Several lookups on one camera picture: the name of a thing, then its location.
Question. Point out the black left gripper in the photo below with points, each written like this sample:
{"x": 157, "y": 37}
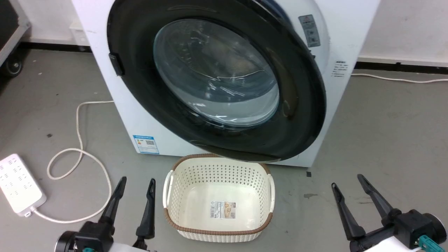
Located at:
{"x": 94, "y": 236}

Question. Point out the paper label in basket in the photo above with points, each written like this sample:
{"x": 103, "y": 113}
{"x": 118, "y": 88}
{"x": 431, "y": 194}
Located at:
{"x": 223, "y": 209}

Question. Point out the black round washer door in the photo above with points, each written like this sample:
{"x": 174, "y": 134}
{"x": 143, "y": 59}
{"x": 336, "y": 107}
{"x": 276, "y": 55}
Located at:
{"x": 301, "y": 115}

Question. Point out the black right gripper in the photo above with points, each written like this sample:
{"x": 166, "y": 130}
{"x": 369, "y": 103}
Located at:
{"x": 413, "y": 224}

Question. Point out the small black text sticker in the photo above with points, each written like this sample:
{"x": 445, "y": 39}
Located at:
{"x": 340, "y": 69}

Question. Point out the grey wheeled cart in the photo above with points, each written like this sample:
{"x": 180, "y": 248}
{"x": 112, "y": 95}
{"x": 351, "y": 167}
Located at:
{"x": 10, "y": 31}

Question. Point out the grey warning sticker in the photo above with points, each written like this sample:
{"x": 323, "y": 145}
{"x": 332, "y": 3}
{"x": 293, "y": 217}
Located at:
{"x": 309, "y": 30}

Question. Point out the white power strip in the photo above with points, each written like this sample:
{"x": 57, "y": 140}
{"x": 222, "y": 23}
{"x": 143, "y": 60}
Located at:
{"x": 17, "y": 182}

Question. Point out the blue energy label sticker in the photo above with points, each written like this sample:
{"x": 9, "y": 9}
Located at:
{"x": 146, "y": 144}

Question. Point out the white perforated laundry basket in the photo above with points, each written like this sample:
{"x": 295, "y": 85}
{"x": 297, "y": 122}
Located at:
{"x": 196, "y": 210}

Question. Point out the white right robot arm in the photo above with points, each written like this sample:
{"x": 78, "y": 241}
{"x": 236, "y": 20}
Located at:
{"x": 392, "y": 245}

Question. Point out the white front-load washing machine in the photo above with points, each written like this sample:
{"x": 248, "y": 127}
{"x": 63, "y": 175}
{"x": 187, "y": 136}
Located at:
{"x": 122, "y": 105}

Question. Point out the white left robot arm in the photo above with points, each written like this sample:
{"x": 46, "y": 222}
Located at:
{"x": 126, "y": 247}

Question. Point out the white wall socket box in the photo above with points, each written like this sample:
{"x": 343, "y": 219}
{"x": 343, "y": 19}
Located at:
{"x": 79, "y": 34}

